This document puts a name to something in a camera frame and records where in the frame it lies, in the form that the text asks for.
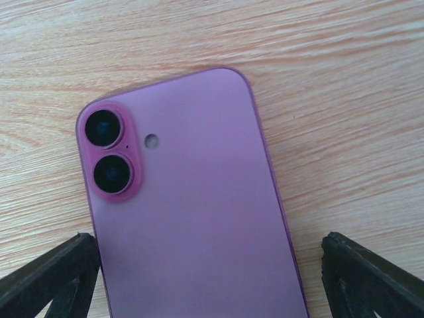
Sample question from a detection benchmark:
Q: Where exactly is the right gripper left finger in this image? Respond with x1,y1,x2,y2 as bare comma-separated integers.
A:
1,233,100,317

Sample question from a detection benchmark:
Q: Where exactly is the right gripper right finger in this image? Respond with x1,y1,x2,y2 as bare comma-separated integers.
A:
321,232,423,317

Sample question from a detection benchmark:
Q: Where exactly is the purple phone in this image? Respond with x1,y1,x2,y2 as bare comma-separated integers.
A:
76,67,309,317

